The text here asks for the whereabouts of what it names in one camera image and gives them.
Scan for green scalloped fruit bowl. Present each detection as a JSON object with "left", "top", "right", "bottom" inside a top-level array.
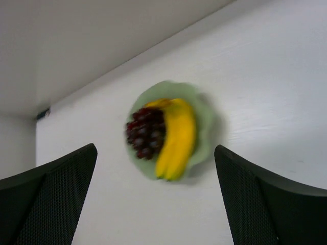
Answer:
[{"left": 126, "top": 81, "right": 217, "bottom": 180}]

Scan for yellow fake banana bunch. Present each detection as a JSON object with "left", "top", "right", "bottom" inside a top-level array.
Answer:
[{"left": 146, "top": 98, "right": 197, "bottom": 181}]

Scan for dark red fake grapes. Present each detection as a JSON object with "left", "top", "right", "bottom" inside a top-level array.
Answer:
[{"left": 125, "top": 107, "right": 166, "bottom": 160}]

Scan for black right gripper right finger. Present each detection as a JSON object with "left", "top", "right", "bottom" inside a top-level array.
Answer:
[{"left": 214, "top": 145, "right": 326, "bottom": 244}]

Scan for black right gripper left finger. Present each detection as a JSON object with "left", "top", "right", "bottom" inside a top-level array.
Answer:
[{"left": 1, "top": 143, "right": 98, "bottom": 244}]

